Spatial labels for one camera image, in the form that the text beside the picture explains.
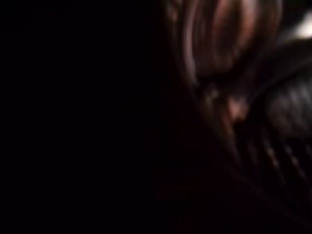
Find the grey front-load washing machine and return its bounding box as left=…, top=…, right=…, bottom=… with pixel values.
left=165, top=0, right=312, bottom=220

